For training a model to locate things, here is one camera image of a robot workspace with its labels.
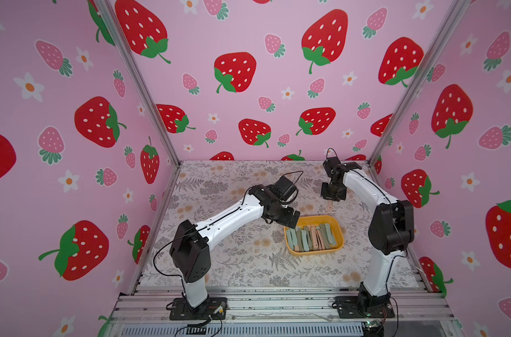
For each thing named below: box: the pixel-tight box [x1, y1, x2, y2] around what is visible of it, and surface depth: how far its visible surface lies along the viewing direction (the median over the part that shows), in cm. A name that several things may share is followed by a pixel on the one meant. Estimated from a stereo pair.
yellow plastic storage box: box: [283, 214, 345, 257], surface depth 91 cm
